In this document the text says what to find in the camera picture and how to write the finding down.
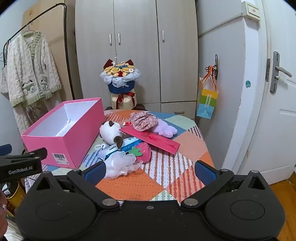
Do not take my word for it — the pink floral fabric pouch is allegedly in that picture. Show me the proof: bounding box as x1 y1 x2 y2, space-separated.
130 111 159 132

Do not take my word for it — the red envelope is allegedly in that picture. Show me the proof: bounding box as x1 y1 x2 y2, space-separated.
119 127 181 155

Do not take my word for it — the purple plush toy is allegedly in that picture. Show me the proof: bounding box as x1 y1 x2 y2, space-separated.
150 119 178 138

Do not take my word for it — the white plush with brown ears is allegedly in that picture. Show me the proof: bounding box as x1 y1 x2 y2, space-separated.
99 120 124 148

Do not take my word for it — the blue and white tissue pack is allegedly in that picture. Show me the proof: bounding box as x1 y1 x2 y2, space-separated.
97 137 143 161

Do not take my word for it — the pink strawberry plush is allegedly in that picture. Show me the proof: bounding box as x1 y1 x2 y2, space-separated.
128 142 152 165

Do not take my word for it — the white tote bag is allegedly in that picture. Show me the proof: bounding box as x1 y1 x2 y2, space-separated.
0 67 9 93

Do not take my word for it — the light wooden board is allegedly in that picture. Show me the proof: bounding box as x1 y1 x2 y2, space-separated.
22 4 75 100

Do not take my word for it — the colourful paper gift bag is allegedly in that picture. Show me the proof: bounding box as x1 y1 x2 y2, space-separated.
196 65 219 119

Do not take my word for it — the white refrigerator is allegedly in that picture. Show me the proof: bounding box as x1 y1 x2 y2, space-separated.
196 0 246 173

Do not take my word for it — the white door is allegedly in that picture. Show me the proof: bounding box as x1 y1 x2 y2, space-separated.
236 0 296 186

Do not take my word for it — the yellow container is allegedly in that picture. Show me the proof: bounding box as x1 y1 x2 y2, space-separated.
4 182 26 209

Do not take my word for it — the pink cardboard box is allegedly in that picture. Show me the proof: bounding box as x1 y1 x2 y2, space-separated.
21 97 103 169

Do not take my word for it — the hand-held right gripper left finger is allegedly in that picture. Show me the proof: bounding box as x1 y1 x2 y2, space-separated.
28 161 121 210

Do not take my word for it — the adhesive wall hook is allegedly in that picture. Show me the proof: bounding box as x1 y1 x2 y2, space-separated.
213 54 220 80

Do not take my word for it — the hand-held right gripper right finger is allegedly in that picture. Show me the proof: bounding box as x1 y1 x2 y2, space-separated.
181 160 271 209

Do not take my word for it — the flower bouquet with blue wrap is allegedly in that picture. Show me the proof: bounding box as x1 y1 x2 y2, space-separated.
100 56 141 110

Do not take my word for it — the metal door handle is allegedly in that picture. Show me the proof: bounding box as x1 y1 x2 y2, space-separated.
269 51 293 93

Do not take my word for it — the white wall switch box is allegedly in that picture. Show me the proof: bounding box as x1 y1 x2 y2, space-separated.
240 1 261 20

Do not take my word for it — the person's left hand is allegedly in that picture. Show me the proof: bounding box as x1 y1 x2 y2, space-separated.
0 192 8 232

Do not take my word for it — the white mesh bath sponge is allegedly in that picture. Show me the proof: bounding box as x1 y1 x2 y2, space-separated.
103 152 144 179

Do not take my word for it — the beige wooden wardrobe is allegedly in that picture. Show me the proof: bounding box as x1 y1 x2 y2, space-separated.
74 0 199 120

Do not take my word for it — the white knit cardigan on hanger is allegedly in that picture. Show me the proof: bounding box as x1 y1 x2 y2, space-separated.
5 31 62 135

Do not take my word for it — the black metal clothes rack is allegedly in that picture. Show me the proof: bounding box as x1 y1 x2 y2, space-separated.
3 3 77 100

